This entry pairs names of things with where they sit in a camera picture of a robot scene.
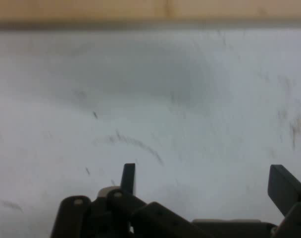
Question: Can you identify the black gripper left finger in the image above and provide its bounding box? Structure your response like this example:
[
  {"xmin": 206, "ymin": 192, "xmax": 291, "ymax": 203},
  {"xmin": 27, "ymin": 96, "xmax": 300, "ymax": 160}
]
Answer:
[{"xmin": 50, "ymin": 163, "xmax": 205, "ymax": 238}]

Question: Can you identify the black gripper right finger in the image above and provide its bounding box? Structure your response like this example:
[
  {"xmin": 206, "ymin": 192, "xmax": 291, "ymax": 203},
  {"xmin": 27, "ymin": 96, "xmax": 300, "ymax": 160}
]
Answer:
[{"xmin": 267, "ymin": 164, "xmax": 301, "ymax": 238}]

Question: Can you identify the bamboo cutting board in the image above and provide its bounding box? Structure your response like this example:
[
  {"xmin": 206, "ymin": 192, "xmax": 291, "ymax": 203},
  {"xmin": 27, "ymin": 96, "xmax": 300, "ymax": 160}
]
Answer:
[{"xmin": 0, "ymin": 0, "xmax": 301, "ymax": 25}]

